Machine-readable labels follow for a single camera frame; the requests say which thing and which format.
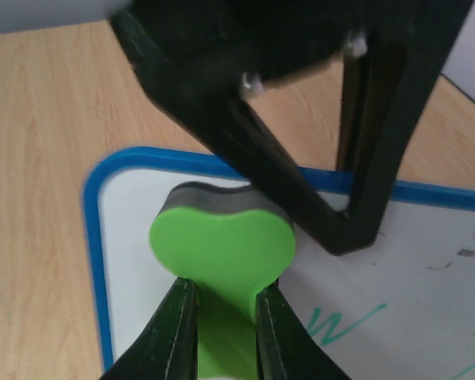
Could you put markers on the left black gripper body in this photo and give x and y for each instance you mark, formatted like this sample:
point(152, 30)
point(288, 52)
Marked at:
point(210, 44)

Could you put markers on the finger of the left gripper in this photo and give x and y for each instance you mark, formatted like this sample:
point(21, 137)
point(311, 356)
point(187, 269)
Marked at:
point(226, 125)
point(386, 85)

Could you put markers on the blue framed whiteboard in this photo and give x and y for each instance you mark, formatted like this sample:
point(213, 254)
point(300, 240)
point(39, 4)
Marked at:
point(402, 309)

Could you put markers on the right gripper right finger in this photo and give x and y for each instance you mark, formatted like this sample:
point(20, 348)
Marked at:
point(284, 349)

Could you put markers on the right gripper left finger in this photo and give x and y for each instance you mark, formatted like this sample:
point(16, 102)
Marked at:
point(167, 347)

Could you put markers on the green whiteboard eraser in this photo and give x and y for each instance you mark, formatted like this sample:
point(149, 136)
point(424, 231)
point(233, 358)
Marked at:
point(232, 243)

